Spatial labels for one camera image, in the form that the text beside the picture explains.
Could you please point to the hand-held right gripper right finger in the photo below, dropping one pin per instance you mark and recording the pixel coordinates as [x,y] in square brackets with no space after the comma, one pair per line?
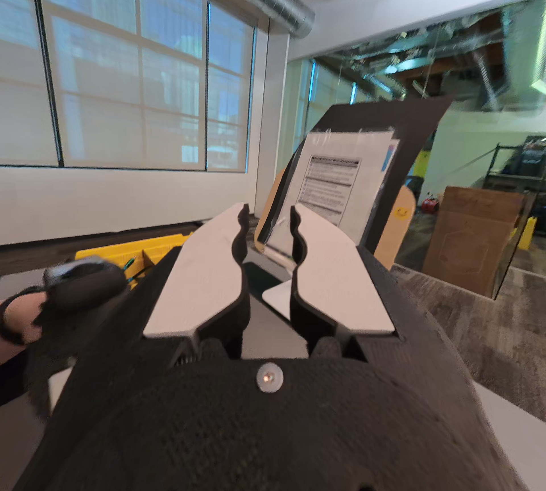
[337,286]

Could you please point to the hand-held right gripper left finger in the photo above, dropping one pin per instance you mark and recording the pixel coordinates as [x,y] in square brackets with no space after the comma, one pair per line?
[200,282]

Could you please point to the person's left hand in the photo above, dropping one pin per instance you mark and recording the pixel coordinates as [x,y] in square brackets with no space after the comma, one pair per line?
[21,320]

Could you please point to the yellow plastic box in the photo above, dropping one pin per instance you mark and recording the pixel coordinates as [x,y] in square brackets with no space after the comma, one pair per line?
[111,252]

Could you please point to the printed paper sheet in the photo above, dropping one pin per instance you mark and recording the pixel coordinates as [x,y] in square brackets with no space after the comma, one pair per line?
[371,184]

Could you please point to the red canister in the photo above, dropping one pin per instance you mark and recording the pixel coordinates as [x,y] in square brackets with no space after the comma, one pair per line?
[430,204]

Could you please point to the brown cardboard box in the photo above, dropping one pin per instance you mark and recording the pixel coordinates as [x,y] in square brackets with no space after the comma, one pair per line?
[469,239]

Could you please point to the narrow window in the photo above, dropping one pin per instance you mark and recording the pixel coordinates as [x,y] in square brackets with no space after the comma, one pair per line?
[324,94]

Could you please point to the yellow bollard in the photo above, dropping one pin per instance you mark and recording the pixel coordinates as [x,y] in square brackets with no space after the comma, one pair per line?
[528,233]

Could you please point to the large window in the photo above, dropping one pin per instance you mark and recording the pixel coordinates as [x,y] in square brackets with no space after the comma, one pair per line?
[106,73]

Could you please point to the black shelf rack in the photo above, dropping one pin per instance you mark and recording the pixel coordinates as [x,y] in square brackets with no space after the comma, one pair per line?
[524,158]

